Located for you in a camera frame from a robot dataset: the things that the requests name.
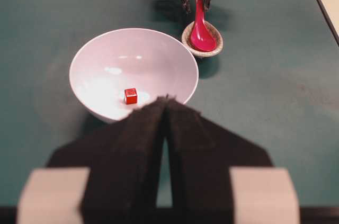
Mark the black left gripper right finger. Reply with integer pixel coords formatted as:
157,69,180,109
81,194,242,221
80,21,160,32
165,98,273,223

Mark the small red cube block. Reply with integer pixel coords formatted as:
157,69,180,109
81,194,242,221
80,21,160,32
124,88,138,105

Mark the speckled ceramic spoon rest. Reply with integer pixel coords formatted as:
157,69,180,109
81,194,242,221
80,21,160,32
181,21,224,58

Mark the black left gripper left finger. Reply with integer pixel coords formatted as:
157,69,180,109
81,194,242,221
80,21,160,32
47,97,167,223

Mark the pink plastic soup spoon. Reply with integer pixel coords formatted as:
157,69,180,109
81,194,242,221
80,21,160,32
190,0,216,51

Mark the white round bowl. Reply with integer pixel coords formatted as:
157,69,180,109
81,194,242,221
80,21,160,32
69,28,199,123

